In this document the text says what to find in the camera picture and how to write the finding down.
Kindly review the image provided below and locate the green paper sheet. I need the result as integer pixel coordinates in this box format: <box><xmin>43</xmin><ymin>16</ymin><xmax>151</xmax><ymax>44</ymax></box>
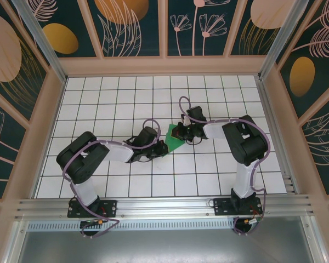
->
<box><xmin>161</xmin><ymin>123</ymin><xmax>186</xmax><ymax>159</ymax></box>

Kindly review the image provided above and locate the grey metal shelf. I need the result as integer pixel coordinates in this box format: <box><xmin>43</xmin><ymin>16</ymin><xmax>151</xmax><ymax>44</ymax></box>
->
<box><xmin>12</xmin><ymin>216</ymin><xmax>328</xmax><ymax>263</ymax></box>

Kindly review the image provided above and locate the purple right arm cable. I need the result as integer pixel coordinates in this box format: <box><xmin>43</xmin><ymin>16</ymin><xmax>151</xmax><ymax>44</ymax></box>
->
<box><xmin>178</xmin><ymin>95</ymin><xmax>271</xmax><ymax>237</ymax></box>

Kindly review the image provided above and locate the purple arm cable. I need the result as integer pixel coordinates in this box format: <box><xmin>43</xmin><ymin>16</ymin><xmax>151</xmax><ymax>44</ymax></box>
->
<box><xmin>178</xmin><ymin>95</ymin><xmax>271</xmax><ymax>237</ymax></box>
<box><xmin>63</xmin><ymin>118</ymin><xmax>162</xmax><ymax>239</ymax></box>

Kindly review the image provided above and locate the long aluminium mounting rail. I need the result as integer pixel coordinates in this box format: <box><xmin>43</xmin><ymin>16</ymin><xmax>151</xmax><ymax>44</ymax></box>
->
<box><xmin>15</xmin><ymin>193</ymin><xmax>316</xmax><ymax>220</ymax></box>

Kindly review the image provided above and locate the aluminium side rail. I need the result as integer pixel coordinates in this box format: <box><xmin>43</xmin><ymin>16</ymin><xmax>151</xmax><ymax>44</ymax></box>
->
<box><xmin>256</xmin><ymin>78</ymin><xmax>298</xmax><ymax>196</ymax></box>

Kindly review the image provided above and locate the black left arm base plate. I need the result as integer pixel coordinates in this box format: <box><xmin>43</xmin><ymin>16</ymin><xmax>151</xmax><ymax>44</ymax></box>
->
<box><xmin>67</xmin><ymin>199</ymin><xmax>118</xmax><ymax>219</ymax></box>

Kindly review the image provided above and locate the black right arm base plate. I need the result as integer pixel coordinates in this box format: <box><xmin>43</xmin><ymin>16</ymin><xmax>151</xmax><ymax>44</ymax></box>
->
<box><xmin>213</xmin><ymin>197</ymin><xmax>263</xmax><ymax>217</ymax></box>

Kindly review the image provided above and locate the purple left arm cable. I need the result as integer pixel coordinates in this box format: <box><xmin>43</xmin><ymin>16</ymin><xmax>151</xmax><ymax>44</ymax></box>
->
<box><xmin>63</xmin><ymin>118</ymin><xmax>162</xmax><ymax>239</ymax></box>

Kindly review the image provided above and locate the grey slotted cable duct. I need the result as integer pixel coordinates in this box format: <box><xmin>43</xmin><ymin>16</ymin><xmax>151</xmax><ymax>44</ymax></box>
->
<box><xmin>27</xmin><ymin>220</ymin><xmax>236</xmax><ymax>231</ymax></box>

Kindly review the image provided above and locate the aluminium corner post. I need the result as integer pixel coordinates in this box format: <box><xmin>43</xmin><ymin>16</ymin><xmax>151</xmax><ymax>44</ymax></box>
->
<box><xmin>12</xmin><ymin>0</ymin><xmax>69</xmax><ymax>83</ymax></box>
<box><xmin>258</xmin><ymin>0</ymin><xmax>311</xmax><ymax>81</ymax></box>

